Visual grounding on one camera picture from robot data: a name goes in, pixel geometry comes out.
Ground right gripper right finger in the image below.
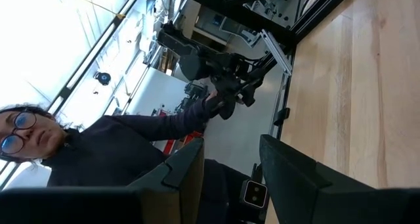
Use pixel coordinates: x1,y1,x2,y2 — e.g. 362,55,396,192
259,134,381,224

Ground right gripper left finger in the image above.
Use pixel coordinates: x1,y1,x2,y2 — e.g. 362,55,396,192
127,137,205,224

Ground black table edge clip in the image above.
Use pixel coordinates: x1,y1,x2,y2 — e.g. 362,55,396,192
273,106,291,127

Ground person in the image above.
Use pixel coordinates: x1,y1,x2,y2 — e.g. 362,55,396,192
0,91,250,224

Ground person's hand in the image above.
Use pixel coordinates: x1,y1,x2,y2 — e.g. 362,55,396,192
203,90,228,110

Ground black background robot rig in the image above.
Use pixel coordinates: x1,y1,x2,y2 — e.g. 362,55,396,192
177,81,209,113

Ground silver aluminium extrusion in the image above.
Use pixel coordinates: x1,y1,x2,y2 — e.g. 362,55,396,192
260,29,294,77

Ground person's glasses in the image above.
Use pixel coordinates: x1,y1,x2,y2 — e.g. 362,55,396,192
0,110,37,156

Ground silver mounting plate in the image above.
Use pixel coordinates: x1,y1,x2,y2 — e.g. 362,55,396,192
252,0,318,30

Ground small black camera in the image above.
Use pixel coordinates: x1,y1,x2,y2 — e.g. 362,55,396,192
238,179,269,210

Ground black ceiling cord reel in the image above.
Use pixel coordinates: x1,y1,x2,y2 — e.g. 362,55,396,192
94,71,112,87

